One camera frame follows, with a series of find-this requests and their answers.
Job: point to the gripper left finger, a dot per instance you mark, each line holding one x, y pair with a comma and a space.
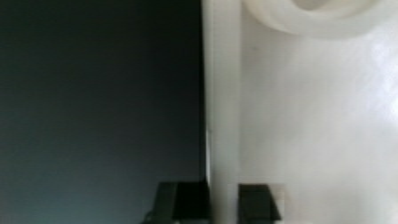
181, 205

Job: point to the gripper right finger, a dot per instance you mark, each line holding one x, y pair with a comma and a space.
257, 211

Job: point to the white square table top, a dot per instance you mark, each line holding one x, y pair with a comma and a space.
300, 58

